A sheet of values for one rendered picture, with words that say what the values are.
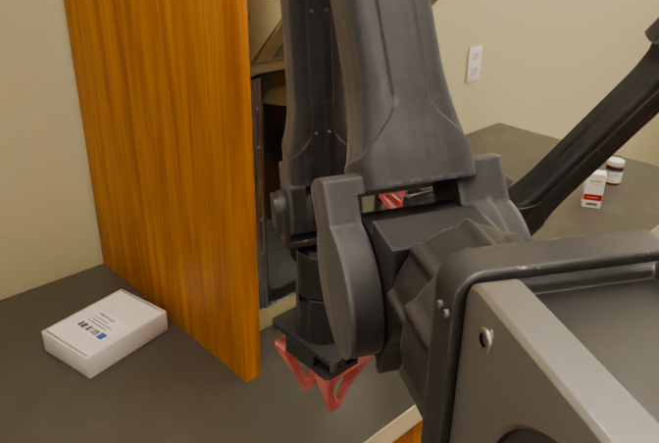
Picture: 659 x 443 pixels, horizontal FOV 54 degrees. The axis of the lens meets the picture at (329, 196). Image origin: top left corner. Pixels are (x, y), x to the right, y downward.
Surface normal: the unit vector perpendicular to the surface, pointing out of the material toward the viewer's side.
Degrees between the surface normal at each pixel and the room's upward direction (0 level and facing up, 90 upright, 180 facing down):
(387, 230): 4
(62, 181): 90
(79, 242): 90
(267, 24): 90
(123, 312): 0
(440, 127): 61
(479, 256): 0
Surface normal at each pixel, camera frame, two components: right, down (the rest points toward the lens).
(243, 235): 0.68, 0.31
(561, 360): 0.01, -0.91
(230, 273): -0.73, 0.27
